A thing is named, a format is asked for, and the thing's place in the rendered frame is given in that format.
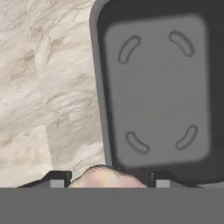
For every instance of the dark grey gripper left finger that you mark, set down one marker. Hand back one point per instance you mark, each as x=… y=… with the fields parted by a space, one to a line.
x=59 y=178

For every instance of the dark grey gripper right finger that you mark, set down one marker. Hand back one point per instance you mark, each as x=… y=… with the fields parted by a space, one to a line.
x=163 y=178

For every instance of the pale pink round food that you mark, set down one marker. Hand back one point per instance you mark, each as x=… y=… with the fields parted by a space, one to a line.
x=108 y=178

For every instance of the dark grey tupperware container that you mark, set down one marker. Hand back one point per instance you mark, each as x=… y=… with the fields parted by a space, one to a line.
x=157 y=93

